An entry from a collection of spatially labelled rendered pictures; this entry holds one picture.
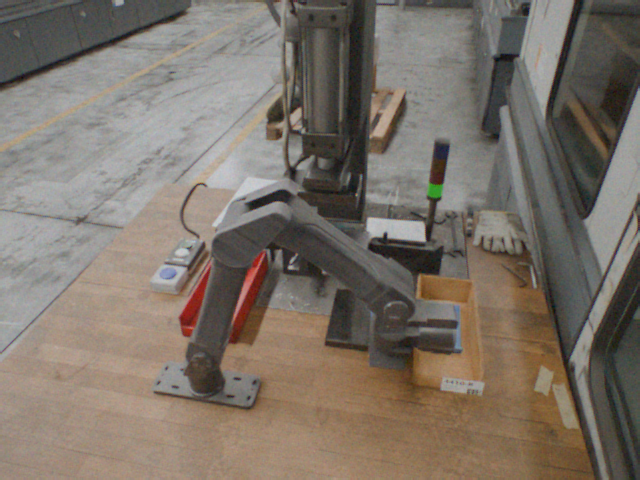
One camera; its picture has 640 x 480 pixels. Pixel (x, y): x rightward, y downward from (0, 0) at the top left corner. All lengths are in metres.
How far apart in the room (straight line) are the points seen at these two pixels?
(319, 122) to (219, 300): 0.42
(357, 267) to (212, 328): 0.27
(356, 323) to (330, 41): 0.56
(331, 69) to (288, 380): 0.60
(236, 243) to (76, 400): 0.51
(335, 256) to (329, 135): 0.37
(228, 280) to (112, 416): 0.38
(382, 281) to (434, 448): 0.34
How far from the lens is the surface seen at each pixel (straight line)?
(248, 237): 0.64
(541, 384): 1.04
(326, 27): 0.91
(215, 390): 0.94
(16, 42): 6.60
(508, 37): 4.02
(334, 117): 0.96
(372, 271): 0.68
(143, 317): 1.14
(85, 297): 1.25
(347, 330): 1.02
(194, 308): 1.09
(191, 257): 1.23
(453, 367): 1.00
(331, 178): 1.00
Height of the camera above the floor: 1.66
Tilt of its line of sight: 35 degrees down
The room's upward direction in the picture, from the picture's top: 1 degrees counter-clockwise
